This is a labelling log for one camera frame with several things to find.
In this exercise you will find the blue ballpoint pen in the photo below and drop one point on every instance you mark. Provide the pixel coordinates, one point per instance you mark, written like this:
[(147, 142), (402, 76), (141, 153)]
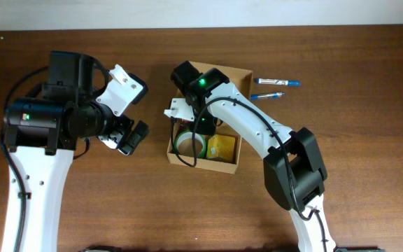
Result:
[(271, 95)]

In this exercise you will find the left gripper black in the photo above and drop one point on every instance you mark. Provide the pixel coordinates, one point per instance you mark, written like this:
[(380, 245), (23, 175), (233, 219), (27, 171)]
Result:
[(123, 123)]

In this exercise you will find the yellow sticky note pad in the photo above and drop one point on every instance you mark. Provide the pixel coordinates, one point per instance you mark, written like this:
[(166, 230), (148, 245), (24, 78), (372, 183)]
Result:
[(221, 148)]

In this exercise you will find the brown cardboard box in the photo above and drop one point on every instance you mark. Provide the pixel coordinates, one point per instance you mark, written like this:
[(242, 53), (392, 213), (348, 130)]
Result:
[(242, 79)]

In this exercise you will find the blue white marker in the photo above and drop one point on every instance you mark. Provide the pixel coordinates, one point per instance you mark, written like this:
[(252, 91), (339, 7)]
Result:
[(271, 81)]

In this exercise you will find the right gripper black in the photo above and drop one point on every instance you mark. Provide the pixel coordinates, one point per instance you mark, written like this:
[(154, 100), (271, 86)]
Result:
[(204, 125)]

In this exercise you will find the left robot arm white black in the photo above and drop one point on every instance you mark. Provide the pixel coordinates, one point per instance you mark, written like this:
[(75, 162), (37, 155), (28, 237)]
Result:
[(80, 100)]

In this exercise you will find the green tape roll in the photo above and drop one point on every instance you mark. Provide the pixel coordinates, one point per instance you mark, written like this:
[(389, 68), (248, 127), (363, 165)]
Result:
[(183, 144)]

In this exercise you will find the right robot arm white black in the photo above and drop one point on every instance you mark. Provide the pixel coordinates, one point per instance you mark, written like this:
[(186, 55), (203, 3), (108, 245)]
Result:
[(294, 170)]

